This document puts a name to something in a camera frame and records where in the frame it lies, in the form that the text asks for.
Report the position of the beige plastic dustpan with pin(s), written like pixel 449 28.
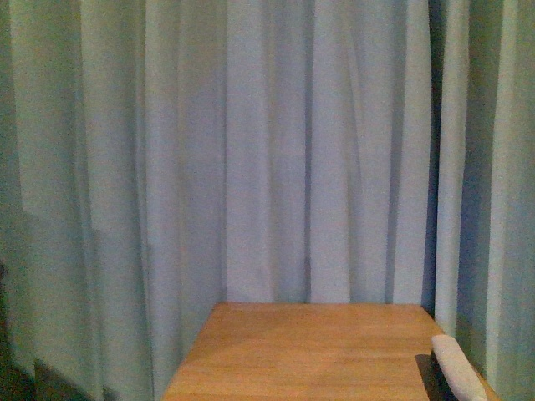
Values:
pixel 455 367

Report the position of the grey blue curtain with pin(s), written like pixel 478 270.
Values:
pixel 158 157

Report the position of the wooden nightstand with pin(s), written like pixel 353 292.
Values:
pixel 289 351

